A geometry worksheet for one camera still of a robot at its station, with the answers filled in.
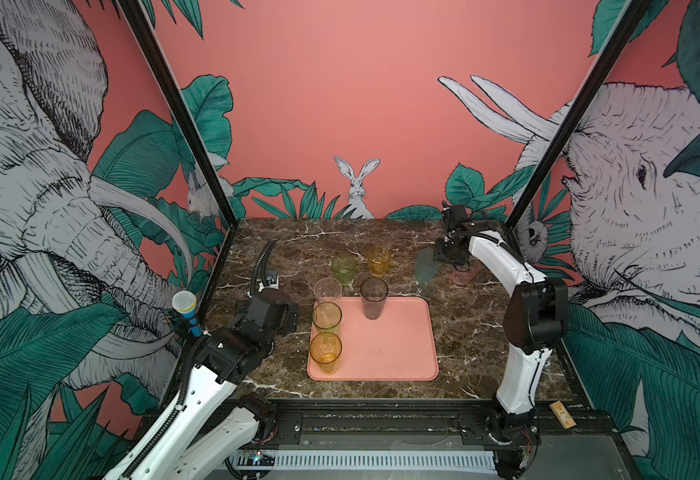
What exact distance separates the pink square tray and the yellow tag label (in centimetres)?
32

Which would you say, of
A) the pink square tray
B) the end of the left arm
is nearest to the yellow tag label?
the pink square tray

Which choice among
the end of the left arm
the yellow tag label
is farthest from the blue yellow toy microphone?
the yellow tag label

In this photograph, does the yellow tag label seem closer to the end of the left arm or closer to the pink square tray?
the pink square tray

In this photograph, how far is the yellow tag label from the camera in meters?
0.76

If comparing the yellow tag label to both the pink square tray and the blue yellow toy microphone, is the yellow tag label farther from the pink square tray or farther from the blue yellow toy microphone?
the blue yellow toy microphone

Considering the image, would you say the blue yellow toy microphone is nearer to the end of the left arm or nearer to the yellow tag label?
the end of the left arm

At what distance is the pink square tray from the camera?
85cm
